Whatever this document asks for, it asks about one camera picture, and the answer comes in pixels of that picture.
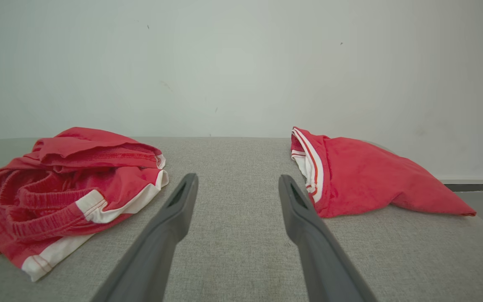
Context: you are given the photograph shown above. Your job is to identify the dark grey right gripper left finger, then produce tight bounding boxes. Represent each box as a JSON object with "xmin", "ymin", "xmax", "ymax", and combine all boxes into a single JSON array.
[{"xmin": 91, "ymin": 173, "xmax": 199, "ymax": 302}]

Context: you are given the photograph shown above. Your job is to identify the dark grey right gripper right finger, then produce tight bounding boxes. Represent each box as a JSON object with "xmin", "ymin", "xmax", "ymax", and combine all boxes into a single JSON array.
[{"xmin": 278, "ymin": 174, "xmax": 379, "ymax": 302}]

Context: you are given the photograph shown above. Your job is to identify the red Bulls basketball jersey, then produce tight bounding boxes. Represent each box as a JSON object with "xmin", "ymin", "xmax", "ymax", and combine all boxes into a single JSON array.
[{"xmin": 290, "ymin": 126, "xmax": 477, "ymax": 219}]

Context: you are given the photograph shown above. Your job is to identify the red shorts with white stripes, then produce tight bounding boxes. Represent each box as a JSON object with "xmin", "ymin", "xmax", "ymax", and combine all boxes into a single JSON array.
[{"xmin": 0, "ymin": 127, "xmax": 169, "ymax": 282}]

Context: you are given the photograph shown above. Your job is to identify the white wall baseboard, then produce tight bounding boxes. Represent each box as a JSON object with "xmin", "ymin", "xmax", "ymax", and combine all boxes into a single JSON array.
[{"xmin": 439, "ymin": 175, "xmax": 483, "ymax": 185}]

